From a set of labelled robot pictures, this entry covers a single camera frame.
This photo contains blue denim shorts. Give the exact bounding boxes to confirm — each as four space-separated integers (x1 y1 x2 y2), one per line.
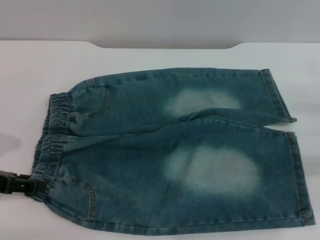
31 67 316 235

